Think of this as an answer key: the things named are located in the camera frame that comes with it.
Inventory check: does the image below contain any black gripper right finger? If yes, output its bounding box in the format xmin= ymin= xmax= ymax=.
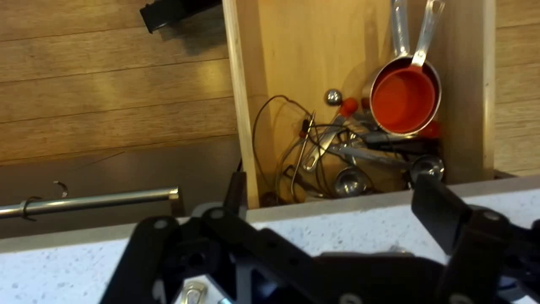
xmin=411 ymin=173 xmax=540 ymax=304

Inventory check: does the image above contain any small red item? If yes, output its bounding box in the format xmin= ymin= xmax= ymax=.
xmin=338 ymin=96 xmax=362 ymax=118

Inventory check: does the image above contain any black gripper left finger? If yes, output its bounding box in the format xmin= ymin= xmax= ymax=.
xmin=100 ymin=168 xmax=318 ymax=304

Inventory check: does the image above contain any small steel knob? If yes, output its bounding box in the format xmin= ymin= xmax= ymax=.
xmin=325 ymin=87 xmax=345 ymax=108

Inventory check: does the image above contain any steel measuring cup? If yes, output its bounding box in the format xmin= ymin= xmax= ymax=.
xmin=335 ymin=167 xmax=370 ymax=199
xmin=409 ymin=153 xmax=448 ymax=182

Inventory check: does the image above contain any steel utensil handle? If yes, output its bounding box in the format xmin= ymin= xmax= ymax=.
xmin=301 ymin=124 xmax=345 ymax=173

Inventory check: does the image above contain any small steel utensil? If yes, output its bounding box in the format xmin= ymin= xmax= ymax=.
xmin=181 ymin=278 xmax=210 ymax=304

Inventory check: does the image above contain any dark kitchen cabinet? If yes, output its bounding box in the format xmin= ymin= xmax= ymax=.
xmin=0 ymin=133 xmax=244 ymax=238

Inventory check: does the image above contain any steel cabinet bar handle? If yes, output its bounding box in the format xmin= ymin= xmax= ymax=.
xmin=0 ymin=185 xmax=183 ymax=219

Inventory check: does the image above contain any wooden drawer box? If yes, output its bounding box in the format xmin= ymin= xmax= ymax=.
xmin=222 ymin=0 xmax=499 ymax=211

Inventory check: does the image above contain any black wire whisk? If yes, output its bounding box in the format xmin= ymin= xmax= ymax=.
xmin=250 ymin=92 xmax=335 ymax=200

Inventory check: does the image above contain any red measuring cup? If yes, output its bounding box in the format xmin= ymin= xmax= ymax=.
xmin=369 ymin=0 xmax=445 ymax=140

